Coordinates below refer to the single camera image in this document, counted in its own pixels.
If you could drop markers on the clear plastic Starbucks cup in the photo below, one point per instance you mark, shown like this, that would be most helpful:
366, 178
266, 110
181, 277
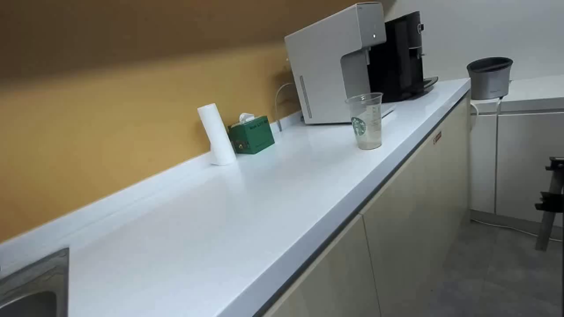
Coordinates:
365, 119

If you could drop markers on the white water dispenser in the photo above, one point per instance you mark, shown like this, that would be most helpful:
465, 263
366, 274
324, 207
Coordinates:
329, 60

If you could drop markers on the green tissue box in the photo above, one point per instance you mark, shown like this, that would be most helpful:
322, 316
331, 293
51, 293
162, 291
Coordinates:
250, 136

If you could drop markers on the white paper towel roll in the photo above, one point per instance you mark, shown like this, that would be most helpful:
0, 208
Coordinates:
220, 147

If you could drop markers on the beige cabinet door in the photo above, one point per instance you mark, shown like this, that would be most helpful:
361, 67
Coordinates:
336, 284
414, 215

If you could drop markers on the black coffee machine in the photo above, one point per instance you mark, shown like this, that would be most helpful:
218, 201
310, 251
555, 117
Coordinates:
394, 67

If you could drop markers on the grey round bin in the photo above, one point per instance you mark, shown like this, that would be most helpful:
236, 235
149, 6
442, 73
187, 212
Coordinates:
488, 78

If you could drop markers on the stainless steel sink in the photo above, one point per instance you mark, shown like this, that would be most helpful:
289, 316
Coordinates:
38, 289

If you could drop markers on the black camera tripod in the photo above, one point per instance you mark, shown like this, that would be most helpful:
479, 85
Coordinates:
551, 203

